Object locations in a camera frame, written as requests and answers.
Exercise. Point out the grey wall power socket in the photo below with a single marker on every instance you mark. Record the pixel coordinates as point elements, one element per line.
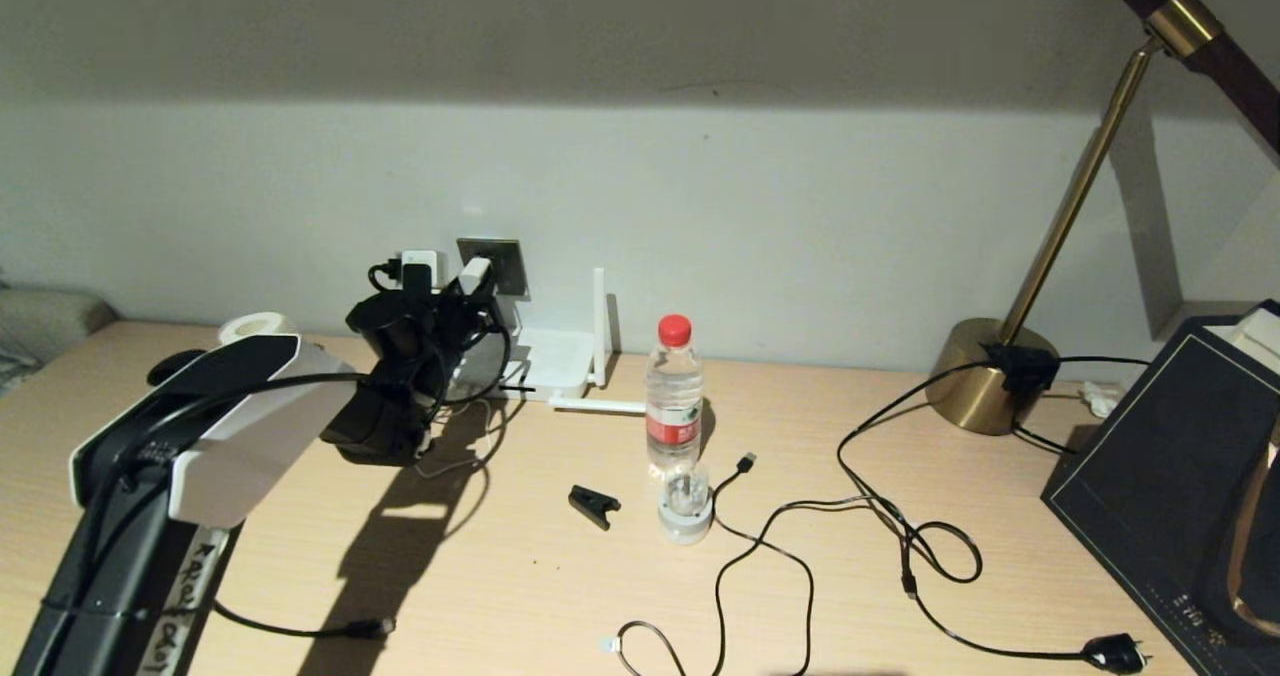
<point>508,266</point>

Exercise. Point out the brass desk lamp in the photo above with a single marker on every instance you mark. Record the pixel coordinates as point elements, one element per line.
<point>975,386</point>

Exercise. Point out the white toilet paper roll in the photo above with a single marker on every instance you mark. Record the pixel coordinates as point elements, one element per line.
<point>255,326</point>

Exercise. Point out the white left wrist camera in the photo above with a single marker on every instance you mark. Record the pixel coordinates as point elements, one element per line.
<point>428,264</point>

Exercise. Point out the white box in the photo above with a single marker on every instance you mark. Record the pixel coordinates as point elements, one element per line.
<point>1258,341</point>

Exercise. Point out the grey cushion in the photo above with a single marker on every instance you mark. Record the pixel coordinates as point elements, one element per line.
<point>50,318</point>

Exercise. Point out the dark blue gift bag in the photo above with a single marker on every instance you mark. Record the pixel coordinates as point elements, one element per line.
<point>1160,496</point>

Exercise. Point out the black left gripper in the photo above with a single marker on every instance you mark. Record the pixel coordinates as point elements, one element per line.
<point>448,346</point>

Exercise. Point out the small white clear-dome humidifier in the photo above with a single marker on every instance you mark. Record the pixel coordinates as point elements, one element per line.
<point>686,521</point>

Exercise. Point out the white wifi router with antennas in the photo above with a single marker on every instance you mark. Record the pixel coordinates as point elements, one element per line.
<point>560,356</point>

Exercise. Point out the patterned fabric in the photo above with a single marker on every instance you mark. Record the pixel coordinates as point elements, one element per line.
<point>12,368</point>

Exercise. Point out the white handwritten label tape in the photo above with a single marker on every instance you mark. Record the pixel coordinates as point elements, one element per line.
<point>185,596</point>

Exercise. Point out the small black plastic clip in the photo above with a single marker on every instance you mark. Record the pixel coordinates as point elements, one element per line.
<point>592,504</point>

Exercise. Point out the small white crumpled item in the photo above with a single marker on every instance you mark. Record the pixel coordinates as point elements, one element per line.
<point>1100,401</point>

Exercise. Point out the clear water bottle red cap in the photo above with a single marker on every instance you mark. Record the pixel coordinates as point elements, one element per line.
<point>675,426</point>

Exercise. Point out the black block on lamp base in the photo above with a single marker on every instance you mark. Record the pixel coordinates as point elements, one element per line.
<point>1025,368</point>

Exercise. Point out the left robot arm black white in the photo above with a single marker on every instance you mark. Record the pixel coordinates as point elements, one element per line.
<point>240,436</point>

